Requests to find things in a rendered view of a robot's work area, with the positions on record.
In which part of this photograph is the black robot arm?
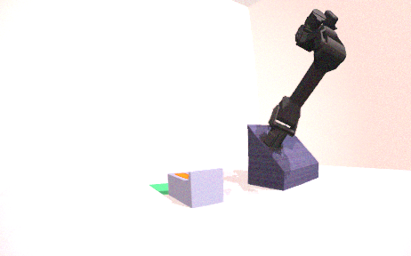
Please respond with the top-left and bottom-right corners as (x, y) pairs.
(261, 9), (347, 151)

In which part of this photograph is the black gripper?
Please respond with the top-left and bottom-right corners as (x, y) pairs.
(318, 10), (338, 30)

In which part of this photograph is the orange l-shaped part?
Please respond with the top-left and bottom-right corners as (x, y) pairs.
(175, 173), (189, 179)

